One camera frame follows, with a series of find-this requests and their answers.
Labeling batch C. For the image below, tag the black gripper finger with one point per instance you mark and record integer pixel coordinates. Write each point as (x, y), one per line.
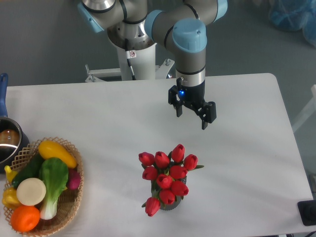
(206, 111)
(172, 100)

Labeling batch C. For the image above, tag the woven wicker basket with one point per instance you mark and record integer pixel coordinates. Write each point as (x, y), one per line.
(68, 202)

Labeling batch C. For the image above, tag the green bok choy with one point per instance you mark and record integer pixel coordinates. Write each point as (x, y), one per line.
(54, 174)

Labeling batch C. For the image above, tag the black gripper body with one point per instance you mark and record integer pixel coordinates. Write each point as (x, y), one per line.
(190, 96)

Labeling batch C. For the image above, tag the purple radish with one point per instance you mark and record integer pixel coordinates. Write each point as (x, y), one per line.
(73, 179)

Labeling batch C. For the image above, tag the yellow bell pepper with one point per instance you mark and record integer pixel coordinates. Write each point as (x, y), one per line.
(9, 198)

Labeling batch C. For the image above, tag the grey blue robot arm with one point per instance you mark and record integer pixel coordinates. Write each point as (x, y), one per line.
(182, 31)

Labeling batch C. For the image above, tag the white furniture frame right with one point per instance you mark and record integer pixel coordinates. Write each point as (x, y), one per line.
(306, 112)

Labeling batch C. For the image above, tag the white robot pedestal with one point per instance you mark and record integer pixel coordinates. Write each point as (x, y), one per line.
(133, 65)

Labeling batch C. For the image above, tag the dark grey ribbed vase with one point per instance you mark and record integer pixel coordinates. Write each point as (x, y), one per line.
(166, 207)

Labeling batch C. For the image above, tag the red tulip bouquet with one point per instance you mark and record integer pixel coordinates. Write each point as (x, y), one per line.
(170, 173)

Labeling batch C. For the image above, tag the black device at edge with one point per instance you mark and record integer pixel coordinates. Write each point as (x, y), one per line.
(307, 210)

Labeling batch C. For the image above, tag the yellow squash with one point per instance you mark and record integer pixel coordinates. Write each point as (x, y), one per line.
(50, 149)

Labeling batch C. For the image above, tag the blue plastic bag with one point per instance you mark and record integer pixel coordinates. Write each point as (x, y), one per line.
(295, 15)

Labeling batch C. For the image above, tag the blue handled saucepan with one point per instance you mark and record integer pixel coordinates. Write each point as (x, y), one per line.
(12, 137)

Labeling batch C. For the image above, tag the orange fruit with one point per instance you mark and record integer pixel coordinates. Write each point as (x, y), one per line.
(25, 218)

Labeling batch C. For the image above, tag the dark green cucumber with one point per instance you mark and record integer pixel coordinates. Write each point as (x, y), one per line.
(31, 170)

